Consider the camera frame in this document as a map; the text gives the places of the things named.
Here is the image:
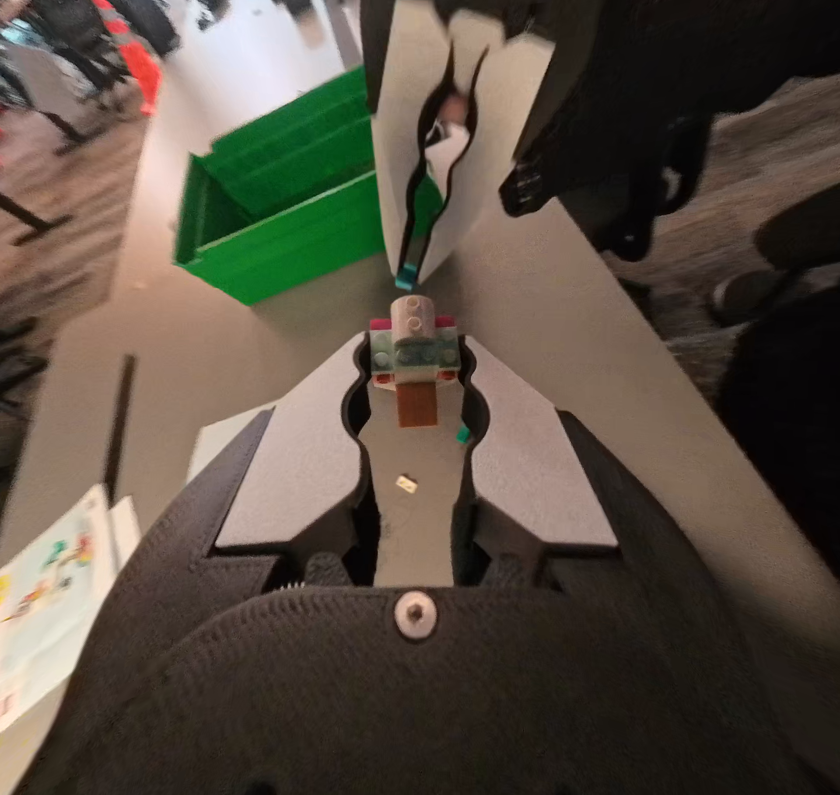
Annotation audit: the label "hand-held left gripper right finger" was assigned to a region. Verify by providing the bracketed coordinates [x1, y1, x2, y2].
[456, 334, 621, 551]

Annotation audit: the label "black table leg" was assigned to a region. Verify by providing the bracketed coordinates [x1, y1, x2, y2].
[0, 190, 73, 247]

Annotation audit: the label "small multicoloured lego model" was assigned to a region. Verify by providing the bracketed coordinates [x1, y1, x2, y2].
[368, 294, 460, 430]

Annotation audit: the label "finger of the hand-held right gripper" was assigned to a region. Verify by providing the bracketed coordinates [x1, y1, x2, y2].
[371, 0, 456, 283]
[418, 32, 556, 285]

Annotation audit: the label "black office chair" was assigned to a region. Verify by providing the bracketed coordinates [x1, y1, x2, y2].
[709, 204, 840, 582]

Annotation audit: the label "lego instruction booklet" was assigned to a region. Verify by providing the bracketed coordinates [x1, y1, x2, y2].
[0, 482, 140, 733]

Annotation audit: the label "green plastic bin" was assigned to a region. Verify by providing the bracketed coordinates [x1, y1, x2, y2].
[171, 65, 447, 305]

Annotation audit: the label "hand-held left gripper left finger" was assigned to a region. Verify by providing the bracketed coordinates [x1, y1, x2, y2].
[214, 332, 381, 554]

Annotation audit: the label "orange traffic cones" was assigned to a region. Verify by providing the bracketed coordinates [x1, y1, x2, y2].
[82, 0, 162, 117]

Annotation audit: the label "thin black rod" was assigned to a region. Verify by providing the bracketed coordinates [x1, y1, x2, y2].
[102, 354, 137, 502]

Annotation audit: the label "white paper sheet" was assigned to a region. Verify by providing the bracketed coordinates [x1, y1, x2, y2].
[185, 406, 278, 482]

